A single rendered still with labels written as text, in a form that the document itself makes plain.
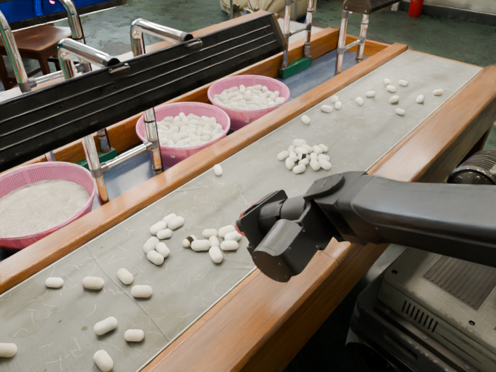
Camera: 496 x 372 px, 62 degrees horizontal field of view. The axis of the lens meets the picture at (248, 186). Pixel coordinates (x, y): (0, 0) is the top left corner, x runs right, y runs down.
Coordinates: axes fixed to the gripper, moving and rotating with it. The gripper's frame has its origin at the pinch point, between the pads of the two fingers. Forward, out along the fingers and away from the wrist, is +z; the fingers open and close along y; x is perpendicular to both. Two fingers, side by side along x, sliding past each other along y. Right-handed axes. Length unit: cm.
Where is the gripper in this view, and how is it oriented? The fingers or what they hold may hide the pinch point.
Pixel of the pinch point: (239, 228)
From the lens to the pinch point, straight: 71.0
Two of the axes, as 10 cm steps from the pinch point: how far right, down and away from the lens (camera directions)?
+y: -6.8, 4.5, -5.8
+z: -5.6, 1.9, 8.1
